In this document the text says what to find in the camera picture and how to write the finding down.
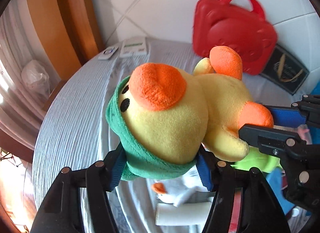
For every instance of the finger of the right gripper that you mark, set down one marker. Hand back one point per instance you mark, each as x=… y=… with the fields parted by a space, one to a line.
x=302 y=112
x=299 y=160

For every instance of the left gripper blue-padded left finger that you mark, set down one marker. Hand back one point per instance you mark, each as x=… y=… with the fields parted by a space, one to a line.
x=60 y=210

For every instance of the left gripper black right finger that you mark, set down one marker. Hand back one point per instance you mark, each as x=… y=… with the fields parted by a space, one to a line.
x=244 y=195

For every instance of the yellow duck plush green hood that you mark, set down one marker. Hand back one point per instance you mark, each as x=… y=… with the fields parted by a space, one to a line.
x=163 y=115

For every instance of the green frog plush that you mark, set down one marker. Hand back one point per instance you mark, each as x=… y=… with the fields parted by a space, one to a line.
x=255 y=158

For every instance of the dark green gift box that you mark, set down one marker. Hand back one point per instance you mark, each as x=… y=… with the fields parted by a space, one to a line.
x=285 y=71

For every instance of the white lint roller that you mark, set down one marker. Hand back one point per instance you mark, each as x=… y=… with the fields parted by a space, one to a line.
x=184 y=215

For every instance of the striped light blue bedsheet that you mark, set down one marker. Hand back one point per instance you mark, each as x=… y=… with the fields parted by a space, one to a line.
x=75 y=133

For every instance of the pink curtain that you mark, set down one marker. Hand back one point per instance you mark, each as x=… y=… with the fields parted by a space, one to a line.
x=21 y=108

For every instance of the red bear-face case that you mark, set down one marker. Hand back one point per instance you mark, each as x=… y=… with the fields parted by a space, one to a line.
x=239 y=24

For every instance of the clear plastic bag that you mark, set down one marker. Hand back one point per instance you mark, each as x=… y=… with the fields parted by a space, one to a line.
x=36 y=80

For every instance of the small white remote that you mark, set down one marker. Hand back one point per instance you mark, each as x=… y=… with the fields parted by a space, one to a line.
x=108 y=53

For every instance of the white remote control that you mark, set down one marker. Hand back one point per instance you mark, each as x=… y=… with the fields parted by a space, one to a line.
x=135 y=46

